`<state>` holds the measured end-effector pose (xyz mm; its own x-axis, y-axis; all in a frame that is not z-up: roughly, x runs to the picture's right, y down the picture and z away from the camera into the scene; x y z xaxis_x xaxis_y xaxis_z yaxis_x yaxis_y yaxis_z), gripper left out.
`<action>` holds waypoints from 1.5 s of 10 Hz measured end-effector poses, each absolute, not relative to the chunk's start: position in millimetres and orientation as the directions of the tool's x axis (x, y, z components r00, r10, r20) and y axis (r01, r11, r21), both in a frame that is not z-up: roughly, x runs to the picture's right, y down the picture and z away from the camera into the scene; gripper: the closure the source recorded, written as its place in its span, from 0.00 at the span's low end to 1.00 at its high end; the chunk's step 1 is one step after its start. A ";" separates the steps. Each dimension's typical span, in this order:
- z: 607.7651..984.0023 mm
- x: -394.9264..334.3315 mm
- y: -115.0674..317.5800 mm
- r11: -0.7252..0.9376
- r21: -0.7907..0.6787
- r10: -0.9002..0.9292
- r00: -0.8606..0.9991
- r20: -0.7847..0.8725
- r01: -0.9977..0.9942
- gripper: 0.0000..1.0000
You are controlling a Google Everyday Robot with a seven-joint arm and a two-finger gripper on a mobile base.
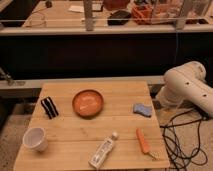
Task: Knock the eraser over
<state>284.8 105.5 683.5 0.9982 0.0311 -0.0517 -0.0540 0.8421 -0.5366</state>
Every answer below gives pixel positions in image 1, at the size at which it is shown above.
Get black white striped eraser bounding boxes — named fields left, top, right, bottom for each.
left=41, top=97, right=59, bottom=119

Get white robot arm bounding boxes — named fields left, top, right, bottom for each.
left=156, top=61, right=213, bottom=118

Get orange bowl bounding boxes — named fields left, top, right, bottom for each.
left=72, top=89, right=104, bottom=118

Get blue crumpled cloth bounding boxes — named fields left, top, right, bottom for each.
left=133, top=103, right=152, bottom=117

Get black pouch on bench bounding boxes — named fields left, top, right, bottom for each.
left=107, top=10, right=131, bottom=26

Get white glue tube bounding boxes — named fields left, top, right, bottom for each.
left=88, top=132, right=118, bottom=170

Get orange box on bench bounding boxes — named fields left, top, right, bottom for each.
left=131, top=5, right=152, bottom=25

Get white paper sheet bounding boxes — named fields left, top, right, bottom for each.
left=68, top=4, right=103, bottom=13

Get white paper cup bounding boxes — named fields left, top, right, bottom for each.
left=22, top=127, right=48, bottom=152

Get orange handled tool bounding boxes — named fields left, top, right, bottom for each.
left=136, top=128, right=157, bottom=160

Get metal vertical post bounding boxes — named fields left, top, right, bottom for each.
left=83, top=0, right=93, bottom=31

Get grey metal rail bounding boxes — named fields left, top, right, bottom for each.
left=0, top=75, right=166, bottom=99

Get black floor cables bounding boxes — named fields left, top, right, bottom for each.
left=159, top=108, right=209, bottom=171

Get angled metal post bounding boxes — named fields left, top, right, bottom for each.
left=175, top=0, right=193, bottom=30

